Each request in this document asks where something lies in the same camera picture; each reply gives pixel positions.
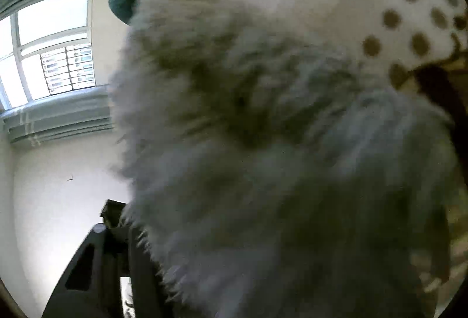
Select left green curtain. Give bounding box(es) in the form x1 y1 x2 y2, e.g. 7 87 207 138
1 85 113 148

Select grey fluffy pants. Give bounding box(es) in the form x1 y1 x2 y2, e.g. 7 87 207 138
111 0 462 317

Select window with security bars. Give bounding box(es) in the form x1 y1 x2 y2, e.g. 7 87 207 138
1 0 96 110

